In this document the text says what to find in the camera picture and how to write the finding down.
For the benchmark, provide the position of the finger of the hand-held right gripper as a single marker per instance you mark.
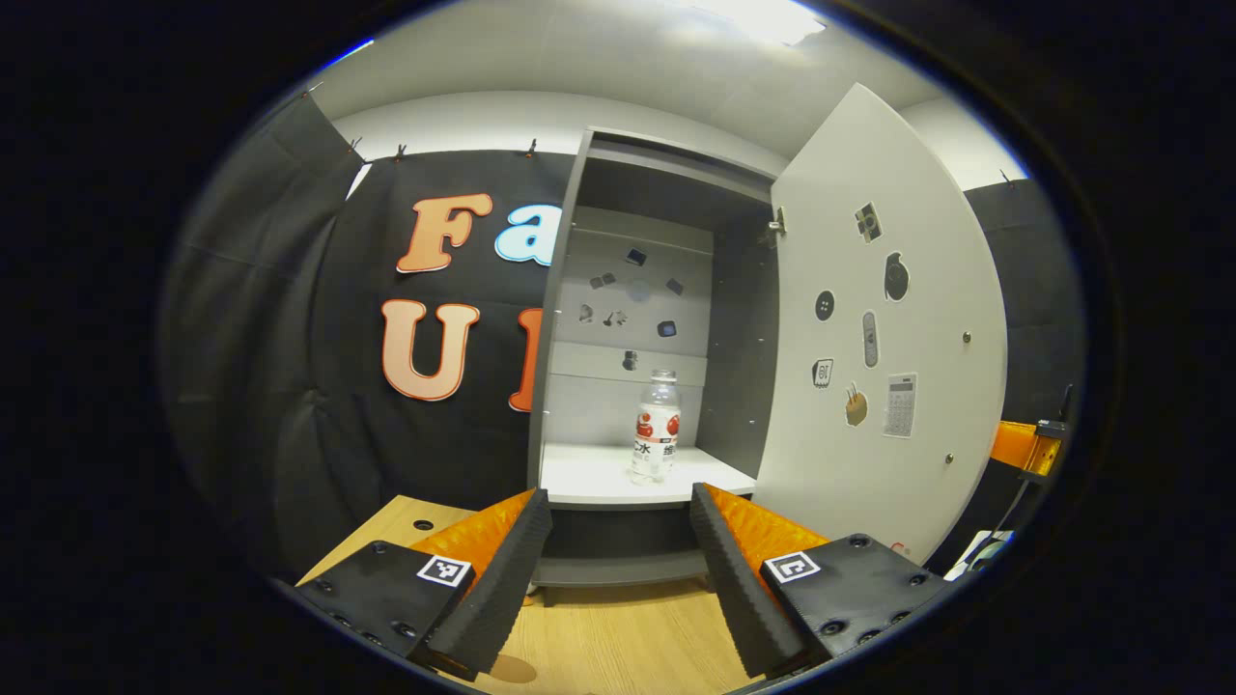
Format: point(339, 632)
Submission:
point(1014, 442)

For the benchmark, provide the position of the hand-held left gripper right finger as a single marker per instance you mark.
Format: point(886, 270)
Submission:
point(734, 589)

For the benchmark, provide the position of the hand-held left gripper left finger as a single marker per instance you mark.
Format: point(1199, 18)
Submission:
point(502, 589)

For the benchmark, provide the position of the round brown coaster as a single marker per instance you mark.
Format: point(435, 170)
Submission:
point(512, 668)

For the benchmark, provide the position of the white cabinet door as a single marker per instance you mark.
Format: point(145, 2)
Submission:
point(927, 483)

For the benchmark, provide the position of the clear plastic bottle red label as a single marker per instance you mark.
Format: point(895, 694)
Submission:
point(657, 434)

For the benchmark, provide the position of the white cabinet shelf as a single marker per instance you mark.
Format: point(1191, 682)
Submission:
point(599, 473)

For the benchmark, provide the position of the grey cabinet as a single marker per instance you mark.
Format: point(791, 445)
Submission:
point(744, 338)

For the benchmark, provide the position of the metal door hinge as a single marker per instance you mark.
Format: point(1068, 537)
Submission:
point(777, 229)

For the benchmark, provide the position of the black backdrop cloth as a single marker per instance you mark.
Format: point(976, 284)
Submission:
point(270, 338)

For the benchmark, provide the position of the ceiling light panel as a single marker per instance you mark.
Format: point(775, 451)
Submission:
point(763, 19)

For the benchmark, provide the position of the ceiling light strip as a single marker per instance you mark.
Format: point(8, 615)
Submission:
point(352, 48)

